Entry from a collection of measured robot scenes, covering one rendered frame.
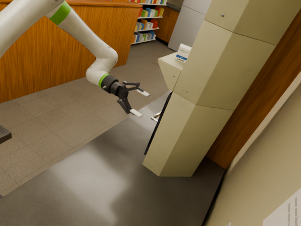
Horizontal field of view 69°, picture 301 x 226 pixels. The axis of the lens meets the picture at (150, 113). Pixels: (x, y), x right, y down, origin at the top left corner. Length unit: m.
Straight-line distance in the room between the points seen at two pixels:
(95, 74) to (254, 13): 0.82
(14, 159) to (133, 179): 1.50
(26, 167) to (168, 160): 1.55
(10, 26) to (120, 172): 0.77
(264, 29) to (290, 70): 0.37
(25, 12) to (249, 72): 0.87
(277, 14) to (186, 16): 5.29
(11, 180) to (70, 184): 1.25
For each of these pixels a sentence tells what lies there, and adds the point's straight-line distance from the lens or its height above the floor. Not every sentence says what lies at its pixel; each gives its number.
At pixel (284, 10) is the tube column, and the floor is 1.82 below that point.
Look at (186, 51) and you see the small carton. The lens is 0.96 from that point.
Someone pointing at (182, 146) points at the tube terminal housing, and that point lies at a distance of 1.05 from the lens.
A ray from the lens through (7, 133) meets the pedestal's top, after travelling 1.29.
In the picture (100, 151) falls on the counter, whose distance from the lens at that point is 1.21.
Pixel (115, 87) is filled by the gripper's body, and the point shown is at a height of 1.22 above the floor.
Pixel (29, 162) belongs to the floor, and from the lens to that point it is 2.37.
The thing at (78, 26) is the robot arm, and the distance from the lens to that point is 1.23.
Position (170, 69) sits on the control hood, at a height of 1.49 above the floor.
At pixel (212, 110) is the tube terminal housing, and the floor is 1.39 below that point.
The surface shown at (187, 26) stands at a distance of 6.12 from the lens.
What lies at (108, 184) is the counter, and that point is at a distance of 1.09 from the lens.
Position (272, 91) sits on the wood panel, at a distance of 1.22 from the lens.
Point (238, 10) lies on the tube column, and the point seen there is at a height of 1.78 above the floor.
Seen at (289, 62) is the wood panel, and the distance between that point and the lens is 1.18.
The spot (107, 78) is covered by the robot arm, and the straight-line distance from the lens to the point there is 1.23.
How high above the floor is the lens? 1.82
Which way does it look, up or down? 34 degrees down
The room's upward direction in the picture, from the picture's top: 21 degrees clockwise
